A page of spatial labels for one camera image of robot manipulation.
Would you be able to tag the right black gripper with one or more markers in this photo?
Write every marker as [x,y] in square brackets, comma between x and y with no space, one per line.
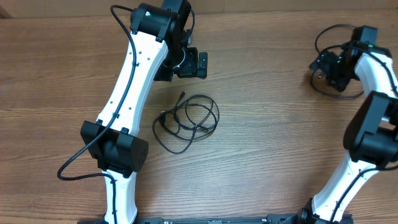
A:
[321,63]

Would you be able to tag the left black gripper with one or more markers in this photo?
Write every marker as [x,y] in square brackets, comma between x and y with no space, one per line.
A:
[193,68]

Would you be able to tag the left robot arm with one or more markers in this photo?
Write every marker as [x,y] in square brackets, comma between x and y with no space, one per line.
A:
[159,48]

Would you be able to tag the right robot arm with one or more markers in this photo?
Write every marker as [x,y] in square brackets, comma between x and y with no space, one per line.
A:
[370,139]

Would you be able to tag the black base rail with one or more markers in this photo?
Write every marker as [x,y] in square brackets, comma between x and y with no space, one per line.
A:
[270,219]

